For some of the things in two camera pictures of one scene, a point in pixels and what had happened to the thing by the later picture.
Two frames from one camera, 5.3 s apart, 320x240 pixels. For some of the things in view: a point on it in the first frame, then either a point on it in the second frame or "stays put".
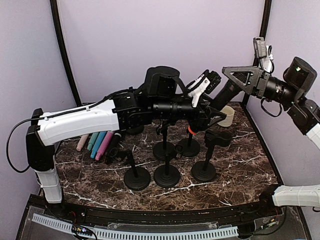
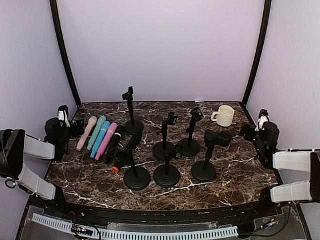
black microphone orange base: [217, 103] to [136, 139]
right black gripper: [257, 82] to [248, 137]
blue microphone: [98, 144] stays put
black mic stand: [136, 178] stays put
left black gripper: [203, 117] to [76, 133]
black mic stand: [204, 170] stays put
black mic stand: [167, 175] stays put
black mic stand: [191, 147] stays put
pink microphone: [104, 144] stays put
